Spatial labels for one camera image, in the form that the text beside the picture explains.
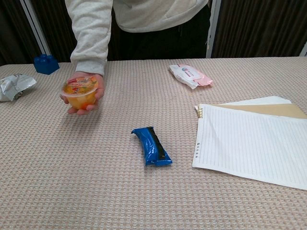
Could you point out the person in grey sweatshirt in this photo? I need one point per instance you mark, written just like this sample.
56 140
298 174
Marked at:
156 14

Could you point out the pink white wet wipes pack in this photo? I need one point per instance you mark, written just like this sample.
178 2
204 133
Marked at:
188 75

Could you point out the person's right hand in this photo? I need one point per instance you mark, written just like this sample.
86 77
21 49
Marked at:
101 86

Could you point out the lined white paper sheet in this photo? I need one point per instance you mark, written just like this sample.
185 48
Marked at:
251 143

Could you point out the blue toy building brick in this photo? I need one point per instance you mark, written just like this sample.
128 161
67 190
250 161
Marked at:
46 64

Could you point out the white metal frame post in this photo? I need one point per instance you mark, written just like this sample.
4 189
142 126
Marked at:
304 50
213 26
36 26

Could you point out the beige woven tablecloth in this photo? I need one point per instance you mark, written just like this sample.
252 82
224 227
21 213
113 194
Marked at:
96 179

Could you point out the silver snack bag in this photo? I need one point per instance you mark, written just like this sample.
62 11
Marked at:
14 86

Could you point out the plain white paper stack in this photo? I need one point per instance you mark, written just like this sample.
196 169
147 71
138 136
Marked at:
261 100

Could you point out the orange fruit jelly cup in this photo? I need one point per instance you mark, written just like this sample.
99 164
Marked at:
79 92

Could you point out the grey sleeved right arm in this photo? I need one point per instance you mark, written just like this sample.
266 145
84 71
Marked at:
91 43

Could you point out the blue black snack bar wrapper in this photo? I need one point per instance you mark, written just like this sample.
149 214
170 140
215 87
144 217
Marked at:
152 147

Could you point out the tan paper folder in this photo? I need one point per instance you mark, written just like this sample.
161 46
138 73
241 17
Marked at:
271 110

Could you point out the dark curtain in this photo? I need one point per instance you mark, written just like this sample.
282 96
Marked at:
259 26
12 28

